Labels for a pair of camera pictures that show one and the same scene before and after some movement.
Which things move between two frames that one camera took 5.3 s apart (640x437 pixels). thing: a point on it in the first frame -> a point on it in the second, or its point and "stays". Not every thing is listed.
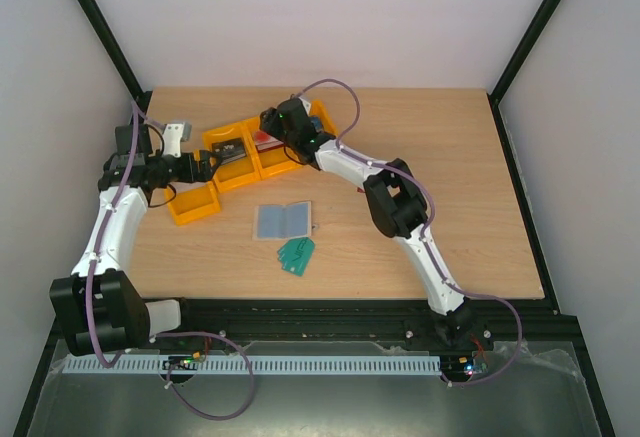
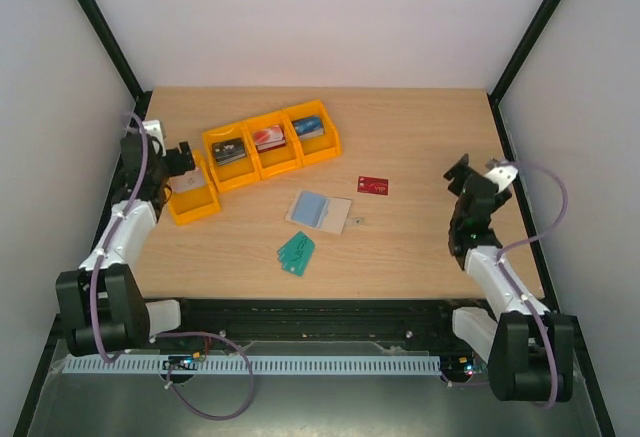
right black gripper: [271, 120] -> [467, 183]
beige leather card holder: [278, 222] -> [321, 212]
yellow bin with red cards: [270, 155] stays
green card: [295, 254] stays
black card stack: [229, 150] stays
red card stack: [265, 141] stays
